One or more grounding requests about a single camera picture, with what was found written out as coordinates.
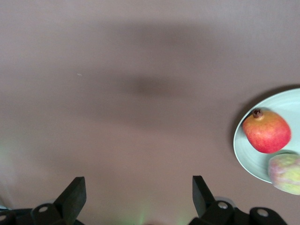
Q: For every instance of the light green plate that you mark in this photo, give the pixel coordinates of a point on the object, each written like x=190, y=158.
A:
x=248, y=154

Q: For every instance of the green pink round fruit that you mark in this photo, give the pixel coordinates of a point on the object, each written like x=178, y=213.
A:
x=286, y=173

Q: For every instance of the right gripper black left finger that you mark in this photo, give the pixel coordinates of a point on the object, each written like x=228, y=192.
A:
x=70, y=201

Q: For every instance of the red yellow pomegranate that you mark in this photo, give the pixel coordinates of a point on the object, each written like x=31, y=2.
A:
x=267, y=133

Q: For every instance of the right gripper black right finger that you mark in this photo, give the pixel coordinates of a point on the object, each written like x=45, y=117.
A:
x=211, y=211

